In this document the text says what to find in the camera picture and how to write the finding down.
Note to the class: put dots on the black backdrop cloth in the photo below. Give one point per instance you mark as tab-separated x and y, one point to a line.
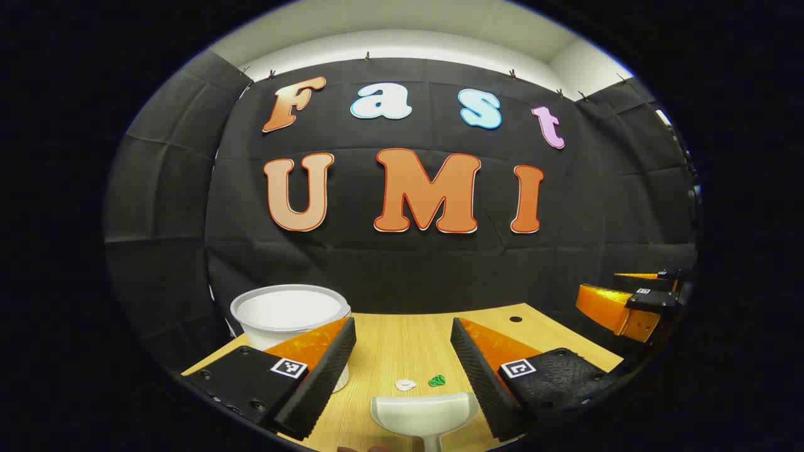
402	263

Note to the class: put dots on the green paper ball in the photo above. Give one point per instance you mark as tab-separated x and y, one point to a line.
436	380

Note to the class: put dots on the white paper ball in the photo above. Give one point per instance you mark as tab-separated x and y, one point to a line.
406	385

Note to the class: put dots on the white plastic garbage bin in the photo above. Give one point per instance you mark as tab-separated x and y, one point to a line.
282	320

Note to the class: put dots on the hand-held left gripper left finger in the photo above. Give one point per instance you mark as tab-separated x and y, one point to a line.
323	370

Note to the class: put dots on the white plastic dustpan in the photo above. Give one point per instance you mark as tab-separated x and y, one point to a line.
424	414

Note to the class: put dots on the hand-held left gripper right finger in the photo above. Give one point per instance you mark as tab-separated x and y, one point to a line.
477	376

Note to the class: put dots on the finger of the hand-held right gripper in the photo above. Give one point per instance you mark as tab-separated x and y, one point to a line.
647	279
612	307

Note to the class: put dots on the wooden desktop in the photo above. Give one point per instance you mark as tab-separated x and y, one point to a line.
402	345

